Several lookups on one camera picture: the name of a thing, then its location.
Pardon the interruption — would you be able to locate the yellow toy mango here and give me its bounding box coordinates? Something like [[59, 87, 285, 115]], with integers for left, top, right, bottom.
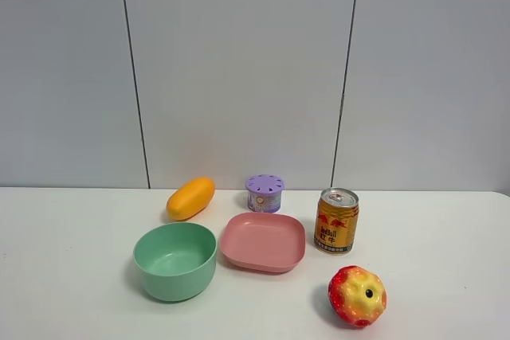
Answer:
[[166, 177, 215, 221]]

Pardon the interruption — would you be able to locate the purple air freshener jar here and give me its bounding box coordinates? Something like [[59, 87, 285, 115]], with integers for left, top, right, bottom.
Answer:
[[245, 174, 284, 213]]

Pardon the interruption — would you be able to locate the pink square plate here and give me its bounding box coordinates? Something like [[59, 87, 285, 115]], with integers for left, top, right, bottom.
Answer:
[[219, 212, 306, 274]]

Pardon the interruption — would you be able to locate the gold energy drink can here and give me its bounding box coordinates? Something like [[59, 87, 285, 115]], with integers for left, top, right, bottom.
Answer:
[[314, 187, 359, 255]]

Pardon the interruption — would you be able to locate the green plastic bowl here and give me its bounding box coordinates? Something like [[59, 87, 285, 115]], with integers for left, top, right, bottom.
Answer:
[[133, 222, 218, 303]]

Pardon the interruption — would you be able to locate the red yellow toy apple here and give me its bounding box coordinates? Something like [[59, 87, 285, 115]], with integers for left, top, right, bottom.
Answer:
[[328, 265, 387, 328]]

